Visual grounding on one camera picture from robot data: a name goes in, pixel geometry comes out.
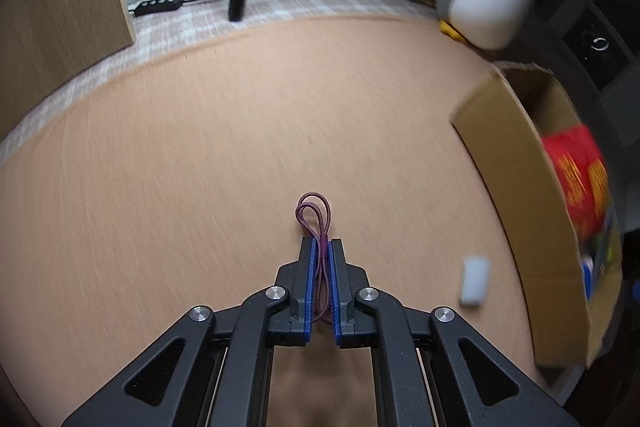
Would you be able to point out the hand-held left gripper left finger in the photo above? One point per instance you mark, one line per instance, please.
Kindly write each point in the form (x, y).
(311, 287)

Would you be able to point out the cardboard box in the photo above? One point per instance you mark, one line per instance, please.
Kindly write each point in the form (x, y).
(510, 187)

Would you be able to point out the brown elastic hair bands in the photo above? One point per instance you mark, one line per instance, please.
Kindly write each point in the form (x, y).
(324, 252)

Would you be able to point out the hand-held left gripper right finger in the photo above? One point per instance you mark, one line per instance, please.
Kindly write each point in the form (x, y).
(336, 292)

